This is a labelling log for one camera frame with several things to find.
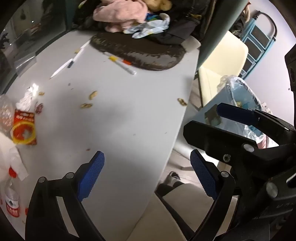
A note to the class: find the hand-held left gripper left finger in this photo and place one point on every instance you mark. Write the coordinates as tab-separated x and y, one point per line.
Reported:
92	176

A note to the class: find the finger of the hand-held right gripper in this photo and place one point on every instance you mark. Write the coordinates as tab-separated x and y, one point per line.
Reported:
208	136
235	113

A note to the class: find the person's shoe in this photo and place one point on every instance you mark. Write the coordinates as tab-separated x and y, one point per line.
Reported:
173	177

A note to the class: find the white wall outlet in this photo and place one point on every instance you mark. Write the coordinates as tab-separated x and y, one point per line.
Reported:
268	109

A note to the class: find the cream chair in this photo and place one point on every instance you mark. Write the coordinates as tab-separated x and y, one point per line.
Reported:
222	60

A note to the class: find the pink striped cloth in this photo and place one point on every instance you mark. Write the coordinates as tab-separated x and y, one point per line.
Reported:
263	142

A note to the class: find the white pen dark cap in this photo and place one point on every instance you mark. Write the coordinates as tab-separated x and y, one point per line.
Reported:
81	50

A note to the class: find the crumpled white tissue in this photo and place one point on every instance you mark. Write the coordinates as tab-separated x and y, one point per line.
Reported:
27	98

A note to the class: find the blue plastic bag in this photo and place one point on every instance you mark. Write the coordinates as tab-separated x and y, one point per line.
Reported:
240	92

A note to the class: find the clear plastic box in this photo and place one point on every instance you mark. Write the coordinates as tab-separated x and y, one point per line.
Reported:
24	62

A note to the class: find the clear bottle red cap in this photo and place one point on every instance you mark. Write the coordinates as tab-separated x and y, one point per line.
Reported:
11	194

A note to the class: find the tan plush toy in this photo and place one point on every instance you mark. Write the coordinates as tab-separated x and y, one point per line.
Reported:
159	4

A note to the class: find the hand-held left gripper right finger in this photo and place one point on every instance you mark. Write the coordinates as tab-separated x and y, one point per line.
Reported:
203	176

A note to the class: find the white blue printed bag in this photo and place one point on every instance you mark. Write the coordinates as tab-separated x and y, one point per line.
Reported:
150	26

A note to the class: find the dark brown fuzzy mat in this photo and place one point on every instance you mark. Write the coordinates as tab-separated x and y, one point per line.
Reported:
138	51

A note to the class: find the white marker orange label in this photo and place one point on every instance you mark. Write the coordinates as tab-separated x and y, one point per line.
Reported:
126	67

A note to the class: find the dark red candy wrapper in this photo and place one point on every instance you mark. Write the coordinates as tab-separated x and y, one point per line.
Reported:
39	108

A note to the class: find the blue step ladder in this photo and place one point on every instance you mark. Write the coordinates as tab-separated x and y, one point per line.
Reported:
256	34

